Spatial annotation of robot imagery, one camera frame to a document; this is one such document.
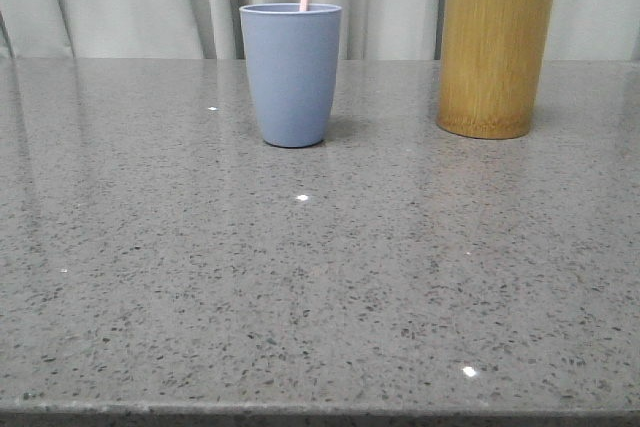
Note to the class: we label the bamboo wooden holder cup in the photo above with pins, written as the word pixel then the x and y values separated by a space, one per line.
pixel 491 57

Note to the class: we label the blue plastic cup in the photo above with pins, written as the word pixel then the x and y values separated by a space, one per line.
pixel 291 57

